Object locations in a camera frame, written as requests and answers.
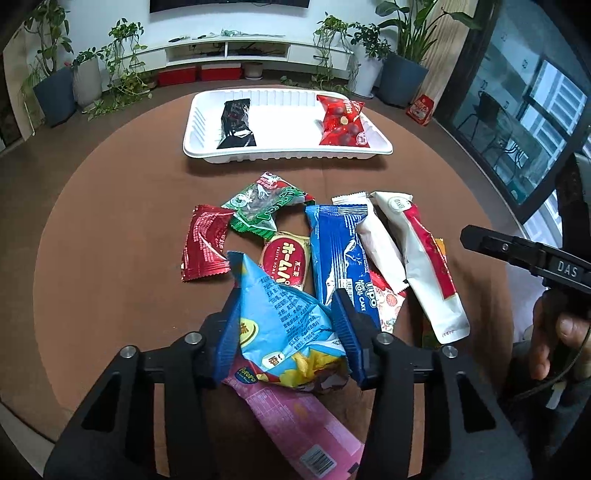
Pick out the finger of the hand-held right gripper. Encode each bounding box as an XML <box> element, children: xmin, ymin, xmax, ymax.
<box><xmin>460</xmin><ymin>224</ymin><xmax>550</xmax><ymax>278</ymax></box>

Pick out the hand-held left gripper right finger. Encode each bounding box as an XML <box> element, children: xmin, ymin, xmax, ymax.
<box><xmin>331</xmin><ymin>288</ymin><xmax>536</xmax><ymax>480</ymax></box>

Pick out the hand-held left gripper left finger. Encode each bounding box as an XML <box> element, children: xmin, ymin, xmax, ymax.
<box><xmin>44</xmin><ymin>295</ymin><xmax>245</xmax><ymax>480</ymax></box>

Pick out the strawberry print snack packet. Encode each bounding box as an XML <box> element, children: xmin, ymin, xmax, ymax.
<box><xmin>367</xmin><ymin>272</ymin><xmax>409</xmax><ymax>334</ymax></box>

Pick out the light blue chips packet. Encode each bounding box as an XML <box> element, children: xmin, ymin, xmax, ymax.
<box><xmin>228</xmin><ymin>251</ymin><xmax>349</xmax><ymax>393</ymax></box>

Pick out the white pouch with red stripe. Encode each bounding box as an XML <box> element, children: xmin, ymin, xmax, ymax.
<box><xmin>369</xmin><ymin>191</ymin><xmax>471</xmax><ymax>344</ymax></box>

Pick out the blue roll cake packet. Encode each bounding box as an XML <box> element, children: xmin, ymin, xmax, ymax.
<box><xmin>305</xmin><ymin>204</ymin><xmax>384</xmax><ymax>333</ymax></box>

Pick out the narrow white snack packet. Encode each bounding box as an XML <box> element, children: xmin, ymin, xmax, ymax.
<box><xmin>331</xmin><ymin>192</ymin><xmax>409</xmax><ymax>294</ymax></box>

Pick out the gold packet with red label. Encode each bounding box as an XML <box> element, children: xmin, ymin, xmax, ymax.
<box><xmin>259</xmin><ymin>231</ymin><xmax>311</xmax><ymax>292</ymax></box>

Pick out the pink snack packet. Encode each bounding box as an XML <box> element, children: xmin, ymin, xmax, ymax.
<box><xmin>222</xmin><ymin>355</ymin><xmax>365</xmax><ymax>480</ymax></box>

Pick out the white plastic tray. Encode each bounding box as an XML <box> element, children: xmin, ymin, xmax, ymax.
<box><xmin>182</xmin><ymin>89</ymin><xmax>394</xmax><ymax>164</ymax></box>

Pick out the person's right hand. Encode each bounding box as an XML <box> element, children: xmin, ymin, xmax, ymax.
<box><xmin>529</xmin><ymin>293</ymin><xmax>591</xmax><ymax>381</ymax></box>

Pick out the dark red foil packet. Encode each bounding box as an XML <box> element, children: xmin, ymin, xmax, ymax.
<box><xmin>180</xmin><ymin>204</ymin><xmax>237</xmax><ymax>281</ymax></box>

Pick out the black balcony chair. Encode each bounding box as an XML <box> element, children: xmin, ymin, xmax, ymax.
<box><xmin>475</xmin><ymin>90</ymin><xmax>514</xmax><ymax>153</ymax></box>

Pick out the green snack packet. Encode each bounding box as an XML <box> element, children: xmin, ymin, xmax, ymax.
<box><xmin>221</xmin><ymin>172</ymin><xmax>317</xmax><ymax>241</ymax></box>

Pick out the red gift bag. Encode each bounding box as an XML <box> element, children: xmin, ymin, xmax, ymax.
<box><xmin>406</xmin><ymin>93</ymin><xmax>437</xmax><ymax>125</ymax></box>

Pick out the broad leaf plant blue pot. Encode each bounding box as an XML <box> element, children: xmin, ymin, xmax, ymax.
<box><xmin>374</xmin><ymin>0</ymin><xmax>483</xmax><ymax>109</ymax></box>

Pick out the red chocolate ball packet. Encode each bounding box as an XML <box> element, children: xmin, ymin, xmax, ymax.
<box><xmin>316</xmin><ymin>93</ymin><xmax>374</xmax><ymax>148</ymax></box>

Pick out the plant in smooth white pot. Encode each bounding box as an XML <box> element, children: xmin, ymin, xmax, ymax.
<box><xmin>351</xmin><ymin>23</ymin><xmax>391</xmax><ymax>99</ymax></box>

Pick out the black snack packet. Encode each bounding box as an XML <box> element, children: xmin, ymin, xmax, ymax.
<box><xmin>216</xmin><ymin>98</ymin><xmax>257</xmax><ymax>149</ymax></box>

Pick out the hanging pothos plant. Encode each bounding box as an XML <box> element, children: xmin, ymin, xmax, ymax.
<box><xmin>313</xmin><ymin>14</ymin><xmax>352</xmax><ymax>93</ymax></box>

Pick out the red storage box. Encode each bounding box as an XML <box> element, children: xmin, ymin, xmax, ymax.
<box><xmin>157</xmin><ymin>67</ymin><xmax>198</xmax><ymax>87</ymax></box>
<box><xmin>199</xmin><ymin>64</ymin><xmax>243</xmax><ymax>82</ymax></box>

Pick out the trailing vine plant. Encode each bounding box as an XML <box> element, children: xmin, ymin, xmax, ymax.
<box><xmin>99</xmin><ymin>18</ymin><xmax>154</xmax><ymax>116</ymax></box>

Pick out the white television cabinet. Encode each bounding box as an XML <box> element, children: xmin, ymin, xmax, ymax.
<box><xmin>139</xmin><ymin>37</ymin><xmax>356</xmax><ymax>78</ymax></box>

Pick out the plant in ribbed white pot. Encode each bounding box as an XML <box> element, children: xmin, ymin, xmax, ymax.
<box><xmin>71</xmin><ymin>46</ymin><xmax>103</xmax><ymax>110</ymax></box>

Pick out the black cable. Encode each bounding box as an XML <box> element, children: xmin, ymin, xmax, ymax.
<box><xmin>508</xmin><ymin>323</ymin><xmax>591</xmax><ymax>402</ymax></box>

